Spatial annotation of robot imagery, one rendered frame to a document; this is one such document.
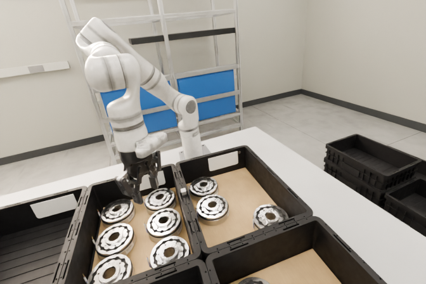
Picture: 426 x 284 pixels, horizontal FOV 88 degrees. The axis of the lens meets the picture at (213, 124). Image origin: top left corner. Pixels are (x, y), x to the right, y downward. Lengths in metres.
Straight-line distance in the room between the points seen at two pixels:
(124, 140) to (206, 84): 2.20
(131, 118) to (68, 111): 3.04
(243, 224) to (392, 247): 0.48
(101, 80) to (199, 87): 2.21
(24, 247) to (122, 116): 0.58
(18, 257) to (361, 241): 1.05
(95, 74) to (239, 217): 0.57
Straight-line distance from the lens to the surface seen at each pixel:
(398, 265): 0.93
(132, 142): 0.52
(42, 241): 0.93
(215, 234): 0.72
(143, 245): 0.75
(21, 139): 3.78
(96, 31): 0.77
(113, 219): 0.82
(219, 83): 2.72
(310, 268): 0.68
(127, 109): 0.49
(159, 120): 2.63
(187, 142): 1.04
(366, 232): 0.98
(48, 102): 3.53
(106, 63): 0.48
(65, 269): 0.67
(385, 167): 1.75
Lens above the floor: 1.38
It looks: 24 degrees down
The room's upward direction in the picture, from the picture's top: 6 degrees counter-clockwise
